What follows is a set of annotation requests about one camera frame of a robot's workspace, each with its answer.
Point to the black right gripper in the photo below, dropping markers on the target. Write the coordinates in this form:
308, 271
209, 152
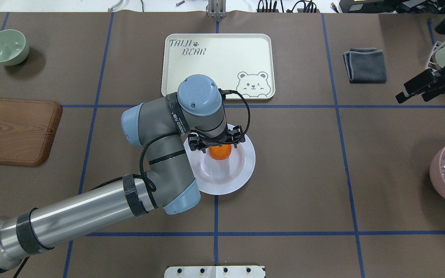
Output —
444, 78

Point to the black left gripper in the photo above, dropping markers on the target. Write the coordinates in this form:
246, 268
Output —
194, 143

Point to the orange fruit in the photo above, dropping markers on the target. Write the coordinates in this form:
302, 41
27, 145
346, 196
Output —
221, 152

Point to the white round plate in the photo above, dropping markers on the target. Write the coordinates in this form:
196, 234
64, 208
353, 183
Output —
219, 177

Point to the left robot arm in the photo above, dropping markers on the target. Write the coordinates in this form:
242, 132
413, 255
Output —
166, 179

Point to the cream bear tray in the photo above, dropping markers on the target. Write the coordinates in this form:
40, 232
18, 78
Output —
242, 62

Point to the grey folded cloth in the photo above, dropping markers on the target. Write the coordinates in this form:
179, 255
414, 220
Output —
365, 66

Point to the wooden cutting board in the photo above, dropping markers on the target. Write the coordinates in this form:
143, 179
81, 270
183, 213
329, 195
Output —
27, 131

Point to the green bowl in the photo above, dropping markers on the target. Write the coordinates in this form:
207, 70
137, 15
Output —
14, 47

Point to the white wire cup rack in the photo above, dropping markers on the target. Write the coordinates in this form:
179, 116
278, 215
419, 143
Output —
434, 61

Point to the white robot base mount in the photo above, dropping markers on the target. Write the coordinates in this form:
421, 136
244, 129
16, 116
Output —
235, 271

